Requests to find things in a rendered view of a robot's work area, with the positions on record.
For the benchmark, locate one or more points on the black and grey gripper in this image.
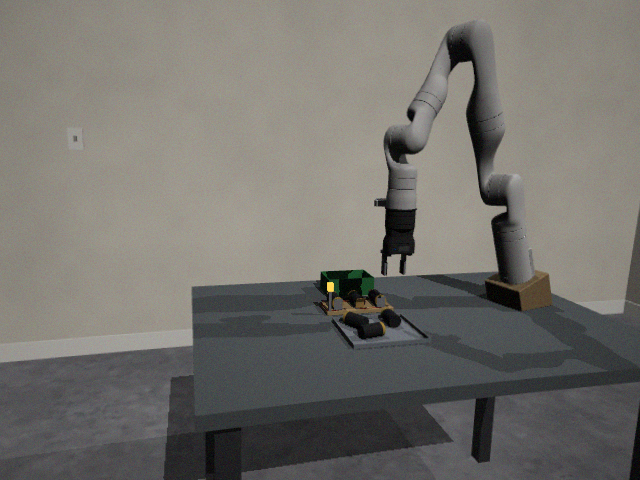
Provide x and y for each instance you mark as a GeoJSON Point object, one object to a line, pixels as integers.
{"type": "Point", "coordinates": [399, 225]}

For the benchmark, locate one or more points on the green open-top box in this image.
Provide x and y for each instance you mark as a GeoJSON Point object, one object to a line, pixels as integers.
{"type": "Point", "coordinates": [347, 280]}

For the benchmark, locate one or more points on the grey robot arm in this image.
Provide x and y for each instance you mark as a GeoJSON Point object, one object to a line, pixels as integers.
{"type": "Point", "coordinates": [470, 41]}

